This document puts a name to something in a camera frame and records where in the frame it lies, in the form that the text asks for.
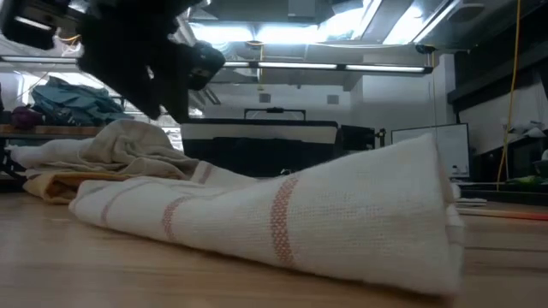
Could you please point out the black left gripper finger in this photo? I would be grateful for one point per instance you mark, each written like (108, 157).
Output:
(150, 102)
(179, 100)

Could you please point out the plain white towel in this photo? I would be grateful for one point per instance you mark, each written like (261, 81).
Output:
(120, 145)

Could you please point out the navy fabric storage bin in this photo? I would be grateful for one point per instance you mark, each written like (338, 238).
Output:
(257, 149)

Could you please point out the mustard yellow towel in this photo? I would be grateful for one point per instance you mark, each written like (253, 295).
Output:
(55, 188)

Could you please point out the white towel with brown checks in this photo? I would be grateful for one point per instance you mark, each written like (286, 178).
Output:
(342, 222)

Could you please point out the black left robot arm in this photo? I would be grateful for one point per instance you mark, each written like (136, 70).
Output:
(30, 25)

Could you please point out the teal cloth pile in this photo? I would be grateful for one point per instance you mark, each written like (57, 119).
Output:
(73, 102)

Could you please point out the long ceiling strip light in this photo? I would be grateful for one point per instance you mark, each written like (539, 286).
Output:
(38, 59)
(299, 65)

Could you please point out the dark maroon bag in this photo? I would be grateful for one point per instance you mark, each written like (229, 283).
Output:
(25, 116)

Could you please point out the black monitor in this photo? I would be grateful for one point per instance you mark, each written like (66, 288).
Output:
(357, 138)

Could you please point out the ceiling light fixture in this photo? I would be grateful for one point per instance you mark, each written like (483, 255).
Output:
(411, 21)

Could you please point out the clear bag with green item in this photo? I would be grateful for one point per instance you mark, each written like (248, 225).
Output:
(526, 179)

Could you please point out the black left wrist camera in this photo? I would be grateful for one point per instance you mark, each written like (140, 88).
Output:
(205, 64)

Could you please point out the grey square wall vent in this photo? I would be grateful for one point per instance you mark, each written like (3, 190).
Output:
(333, 99)
(264, 98)

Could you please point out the black tubular frame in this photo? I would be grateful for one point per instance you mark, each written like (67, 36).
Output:
(275, 110)

